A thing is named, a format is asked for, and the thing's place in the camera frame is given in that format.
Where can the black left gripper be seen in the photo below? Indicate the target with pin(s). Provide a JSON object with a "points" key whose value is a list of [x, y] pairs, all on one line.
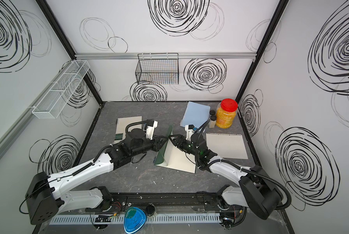
{"points": [[159, 141]]}

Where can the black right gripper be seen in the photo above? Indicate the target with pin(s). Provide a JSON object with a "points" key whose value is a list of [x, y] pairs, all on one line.
{"points": [[180, 138]]}

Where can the green spiral notepad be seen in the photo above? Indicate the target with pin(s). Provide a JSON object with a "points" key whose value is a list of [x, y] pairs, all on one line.
{"points": [[171, 157]]}

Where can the light blue spiral notebook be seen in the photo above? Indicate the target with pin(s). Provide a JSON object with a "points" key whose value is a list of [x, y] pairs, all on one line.
{"points": [[195, 114]]}

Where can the torn lined paper page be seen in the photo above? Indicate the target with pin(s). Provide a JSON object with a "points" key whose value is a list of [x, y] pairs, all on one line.
{"points": [[229, 146]]}

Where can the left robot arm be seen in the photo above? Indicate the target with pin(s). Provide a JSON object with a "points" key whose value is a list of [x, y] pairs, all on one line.
{"points": [[49, 195]]}

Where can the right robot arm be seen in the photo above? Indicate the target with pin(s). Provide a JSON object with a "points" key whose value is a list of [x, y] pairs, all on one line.
{"points": [[255, 189]]}

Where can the beige powder spice bottle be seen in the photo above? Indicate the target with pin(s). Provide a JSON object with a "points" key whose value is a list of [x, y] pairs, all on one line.
{"points": [[212, 121]]}

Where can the beige spiral notebook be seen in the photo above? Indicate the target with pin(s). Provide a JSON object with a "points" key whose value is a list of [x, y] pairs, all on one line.
{"points": [[121, 126]]}

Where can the corn flakes jar red lid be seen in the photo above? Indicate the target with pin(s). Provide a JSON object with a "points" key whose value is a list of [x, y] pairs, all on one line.
{"points": [[226, 113]]}

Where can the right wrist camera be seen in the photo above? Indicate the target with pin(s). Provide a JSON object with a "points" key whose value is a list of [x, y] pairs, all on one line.
{"points": [[190, 129]]}

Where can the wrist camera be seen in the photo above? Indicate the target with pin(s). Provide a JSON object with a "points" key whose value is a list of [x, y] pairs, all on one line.
{"points": [[190, 129], [150, 128]]}

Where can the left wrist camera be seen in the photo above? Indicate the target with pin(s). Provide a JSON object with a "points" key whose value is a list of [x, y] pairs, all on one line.
{"points": [[150, 128]]}

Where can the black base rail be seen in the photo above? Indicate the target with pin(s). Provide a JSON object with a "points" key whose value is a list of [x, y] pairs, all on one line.
{"points": [[209, 201]]}

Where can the black wire wall basket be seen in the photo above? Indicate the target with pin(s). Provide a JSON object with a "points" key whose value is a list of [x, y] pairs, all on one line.
{"points": [[158, 68]]}

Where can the white wire wall shelf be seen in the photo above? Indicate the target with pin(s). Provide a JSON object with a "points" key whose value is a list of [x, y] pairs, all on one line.
{"points": [[68, 89]]}

